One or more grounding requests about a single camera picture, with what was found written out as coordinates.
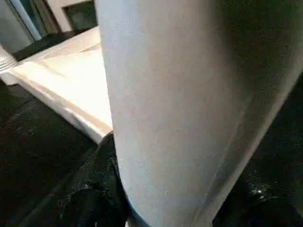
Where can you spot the white plastic table top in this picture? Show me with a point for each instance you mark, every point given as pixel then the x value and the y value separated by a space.
pixel 71 82

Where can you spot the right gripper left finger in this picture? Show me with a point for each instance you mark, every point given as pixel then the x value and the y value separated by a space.
pixel 94 189

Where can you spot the black work mat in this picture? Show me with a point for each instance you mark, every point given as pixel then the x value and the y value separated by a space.
pixel 28 142

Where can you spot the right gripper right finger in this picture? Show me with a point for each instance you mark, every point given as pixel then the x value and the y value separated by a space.
pixel 260 205

